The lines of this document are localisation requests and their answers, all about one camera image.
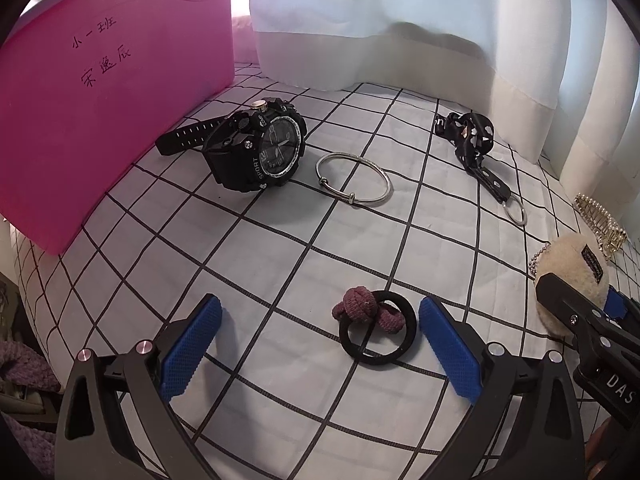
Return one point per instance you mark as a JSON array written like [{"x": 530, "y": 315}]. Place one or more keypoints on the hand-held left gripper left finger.
[{"x": 192, "y": 347}]

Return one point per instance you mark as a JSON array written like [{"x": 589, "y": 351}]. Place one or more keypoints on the white checked tablecloth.
[{"x": 280, "y": 270}]

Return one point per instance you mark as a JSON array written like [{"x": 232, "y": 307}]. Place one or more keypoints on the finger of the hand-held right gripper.
[
  {"x": 567, "y": 305},
  {"x": 622, "y": 305}
]

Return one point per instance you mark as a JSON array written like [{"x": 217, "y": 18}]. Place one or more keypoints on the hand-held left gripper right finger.
[{"x": 450, "y": 350}]

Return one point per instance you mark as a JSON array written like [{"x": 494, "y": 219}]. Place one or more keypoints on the person's right hand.
[{"x": 602, "y": 442}]

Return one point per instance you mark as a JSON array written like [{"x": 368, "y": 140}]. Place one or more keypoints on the white pleated curtain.
[{"x": 550, "y": 35}]

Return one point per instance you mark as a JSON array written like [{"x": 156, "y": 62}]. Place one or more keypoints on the pink plastic basin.
[{"x": 100, "y": 135}]

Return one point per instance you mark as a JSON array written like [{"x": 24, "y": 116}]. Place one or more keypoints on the black sport watch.
[{"x": 270, "y": 150}]

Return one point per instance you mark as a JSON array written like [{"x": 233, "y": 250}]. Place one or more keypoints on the thin silver adjustable bangle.
[{"x": 352, "y": 200}]

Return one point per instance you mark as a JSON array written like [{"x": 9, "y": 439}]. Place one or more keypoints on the white sheer curtain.
[{"x": 360, "y": 10}]

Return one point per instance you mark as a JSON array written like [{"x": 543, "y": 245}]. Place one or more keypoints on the pearl hair claw clip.
[{"x": 602, "y": 225}]

